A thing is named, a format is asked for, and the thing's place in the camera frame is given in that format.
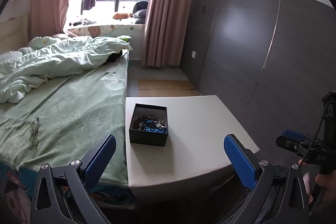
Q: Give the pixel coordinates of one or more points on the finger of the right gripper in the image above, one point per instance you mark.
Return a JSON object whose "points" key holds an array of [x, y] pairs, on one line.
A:
{"points": [[293, 135]]}

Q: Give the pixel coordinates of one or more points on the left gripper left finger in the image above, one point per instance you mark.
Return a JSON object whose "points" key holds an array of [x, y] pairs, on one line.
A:
{"points": [[96, 160]]}

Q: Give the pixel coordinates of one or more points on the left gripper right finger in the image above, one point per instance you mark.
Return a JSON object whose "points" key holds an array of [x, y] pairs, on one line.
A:
{"points": [[244, 162]]}

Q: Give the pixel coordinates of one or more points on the pile of mixed jewelry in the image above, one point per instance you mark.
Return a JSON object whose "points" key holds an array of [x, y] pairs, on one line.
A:
{"points": [[150, 124]]}

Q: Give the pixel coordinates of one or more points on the black jewelry box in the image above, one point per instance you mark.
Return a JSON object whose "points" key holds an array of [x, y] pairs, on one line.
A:
{"points": [[148, 138]]}

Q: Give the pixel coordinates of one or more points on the person's right hand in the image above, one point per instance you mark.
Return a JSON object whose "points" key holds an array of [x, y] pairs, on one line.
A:
{"points": [[326, 181]]}

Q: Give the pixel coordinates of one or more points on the eyeglasses on bed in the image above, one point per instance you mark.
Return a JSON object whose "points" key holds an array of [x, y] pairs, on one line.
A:
{"points": [[34, 130]]}

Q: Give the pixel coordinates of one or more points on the flattened cardboard sheets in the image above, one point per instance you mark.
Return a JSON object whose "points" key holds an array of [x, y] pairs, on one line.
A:
{"points": [[166, 88]]}

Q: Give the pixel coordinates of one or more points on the mint green duvet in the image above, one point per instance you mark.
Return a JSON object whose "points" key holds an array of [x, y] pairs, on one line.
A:
{"points": [[48, 58]]}

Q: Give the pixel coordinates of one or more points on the patterned window seat cushion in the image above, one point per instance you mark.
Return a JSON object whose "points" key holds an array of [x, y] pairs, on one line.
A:
{"points": [[111, 30]]}

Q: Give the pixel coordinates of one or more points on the orange plush toy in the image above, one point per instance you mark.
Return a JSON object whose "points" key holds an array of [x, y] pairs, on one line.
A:
{"points": [[120, 16]]}

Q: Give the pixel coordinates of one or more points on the cream bed headboard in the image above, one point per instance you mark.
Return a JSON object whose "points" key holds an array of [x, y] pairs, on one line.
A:
{"points": [[14, 33]]}

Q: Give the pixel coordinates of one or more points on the dark pillows on sill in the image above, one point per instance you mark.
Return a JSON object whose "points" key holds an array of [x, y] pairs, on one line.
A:
{"points": [[140, 11]]}

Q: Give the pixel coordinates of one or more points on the right pink curtain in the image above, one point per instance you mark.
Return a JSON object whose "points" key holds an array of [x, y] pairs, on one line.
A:
{"points": [[164, 34]]}

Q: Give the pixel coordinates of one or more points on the wall power socket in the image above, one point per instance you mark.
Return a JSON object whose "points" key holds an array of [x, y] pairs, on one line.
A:
{"points": [[193, 54]]}

